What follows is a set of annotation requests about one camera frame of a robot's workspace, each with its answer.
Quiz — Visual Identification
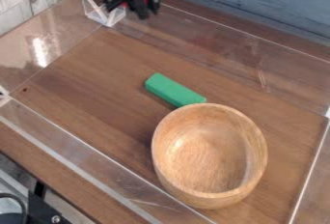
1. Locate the green rectangular block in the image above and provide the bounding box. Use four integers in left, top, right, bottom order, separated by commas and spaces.
144, 72, 206, 107

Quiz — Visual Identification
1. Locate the clear acrylic front wall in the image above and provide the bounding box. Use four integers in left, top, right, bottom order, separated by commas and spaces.
0, 98, 215, 224

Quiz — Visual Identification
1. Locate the wooden bowl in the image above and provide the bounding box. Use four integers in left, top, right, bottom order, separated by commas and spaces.
151, 103, 269, 210

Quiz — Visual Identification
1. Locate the clear acrylic wall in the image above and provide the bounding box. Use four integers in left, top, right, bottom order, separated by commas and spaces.
287, 106, 330, 224
115, 0, 330, 118
0, 98, 215, 224

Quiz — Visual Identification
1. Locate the clear acrylic right wall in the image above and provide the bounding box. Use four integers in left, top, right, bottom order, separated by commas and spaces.
287, 106, 330, 224

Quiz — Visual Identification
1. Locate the black clamp with cable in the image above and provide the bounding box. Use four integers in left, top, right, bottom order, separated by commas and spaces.
0, 193, 72, 224

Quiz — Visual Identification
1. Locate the clear acrylic back wall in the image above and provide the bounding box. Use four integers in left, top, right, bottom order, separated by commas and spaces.
115, 0, 330, 118

